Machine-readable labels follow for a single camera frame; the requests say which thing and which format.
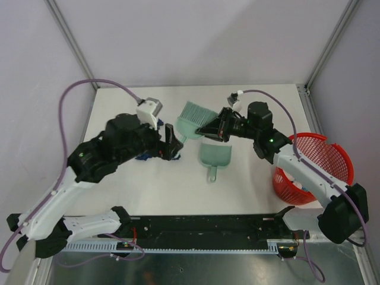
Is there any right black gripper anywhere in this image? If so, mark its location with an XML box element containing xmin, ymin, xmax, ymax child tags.
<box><xmin>196</xmin><ymin>107</ymin><xmax>258</xmax><ymax>143</ymax></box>

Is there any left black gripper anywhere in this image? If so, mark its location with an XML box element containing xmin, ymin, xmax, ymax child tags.
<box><xmin>115</xmin><ymin>115</ymin><xmax>182</xmax><ymax>166</ymax></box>

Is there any green hand brush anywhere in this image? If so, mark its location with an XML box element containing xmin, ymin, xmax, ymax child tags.
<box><xmin>175</xmin><ymin>101</ymin><xmax>218</xmax><ymax>144</ymax></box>

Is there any green dustpan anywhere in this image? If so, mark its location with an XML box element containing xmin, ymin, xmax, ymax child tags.
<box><xmin>199</xmin><ymin>142</ymin><xmax>232</xmax><ymax>183</ymax></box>

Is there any blue paper scrap large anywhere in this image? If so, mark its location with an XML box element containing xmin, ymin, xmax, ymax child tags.
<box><xmin>135</xmin><ymin>151</ymin><xmax>182</xmax><ymax>163</ymax></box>

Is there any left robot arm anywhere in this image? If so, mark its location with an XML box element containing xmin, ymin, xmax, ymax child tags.
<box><xmin>7</xmin><ymin>113</ymin><xmax>183</xmax><ymax>258</ymax></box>

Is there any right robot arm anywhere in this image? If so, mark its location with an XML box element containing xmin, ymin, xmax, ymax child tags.
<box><xmin>196</xmin><ymin>102</ymin><xmax>368</xmax><ymax>243</ymax></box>

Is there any red mesh basket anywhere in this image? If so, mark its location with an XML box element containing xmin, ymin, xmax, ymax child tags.
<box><xmin>273</xmin><ymin>132</ymin><xmax>354</xmax><ymax>206</ymax></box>

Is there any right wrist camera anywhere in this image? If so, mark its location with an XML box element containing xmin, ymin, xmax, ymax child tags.
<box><xmin>227</xmin><ymin>90</ymin><xmax>244</xmax><ymax>112</ymax></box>

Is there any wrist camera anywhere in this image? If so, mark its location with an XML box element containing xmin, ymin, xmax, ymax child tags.
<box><xmin>227</xmin><ymin>90</ymin><xmax>244</xmax><ymax>112</ymax></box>
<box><xmin>136</xmin><ymin>97</ymin><xmax>163</xmax><ymax>131</ymax></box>

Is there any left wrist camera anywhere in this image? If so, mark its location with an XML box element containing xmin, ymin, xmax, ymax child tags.
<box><xmin>136</xmin><ymin>97</ymin><xmax>163</xmax><ymax>131</ymax></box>

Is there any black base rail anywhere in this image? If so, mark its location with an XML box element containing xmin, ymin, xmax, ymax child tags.
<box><xmin>114</xmin><ymin>214</ymin><xmax>303</xmax><ymax>251</ymax></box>

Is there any white cable duct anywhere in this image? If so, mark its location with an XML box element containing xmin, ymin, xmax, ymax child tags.
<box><xmin>64</xmin><ymin>239</ymin><xmax>297</xmax><ymax>256</ymax></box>

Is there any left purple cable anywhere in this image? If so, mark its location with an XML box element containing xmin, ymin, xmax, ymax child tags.
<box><xmin>0</xmin><ymin>79</ymin><xmax>143</xmax><ymax>273</ymax></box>

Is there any purple cable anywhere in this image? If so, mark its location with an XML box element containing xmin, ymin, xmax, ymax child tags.
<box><xmin>0</xmin><ymin>79</ymin><xmax>143</xmax><ymax>273</ymax></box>
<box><xmin>242</xmin><ymin>88</ymin><xmax>369</xmax><ymax>247</ymax></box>

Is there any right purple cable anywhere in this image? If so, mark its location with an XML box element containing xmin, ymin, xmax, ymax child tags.
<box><xmin>242</xmin><ymin>88</ymin><xmax>369</xmax><ymax>247</ymax></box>

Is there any left aluminium frame post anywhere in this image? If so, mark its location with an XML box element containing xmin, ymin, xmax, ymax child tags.
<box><xmin>44</xmin><ymin>0</ymin><xmax>94</xmax><ymax>79</ymax></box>

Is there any aluminium frame post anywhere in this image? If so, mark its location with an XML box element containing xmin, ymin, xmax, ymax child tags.
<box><xmin>304</xmin><ymin>0</ymin><xmax>362</xmax><ymax>91</ymax></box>
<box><xmin>44</xmin><ymin>0</ymin><xmax>94</xmax><ymax>79</ymax></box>

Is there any right aluminium frame post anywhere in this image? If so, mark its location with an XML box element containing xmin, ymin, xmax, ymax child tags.
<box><xmin>304</xmin><ymin>0</ymin><xmax>362</xmax><ymax>91</ymax></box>

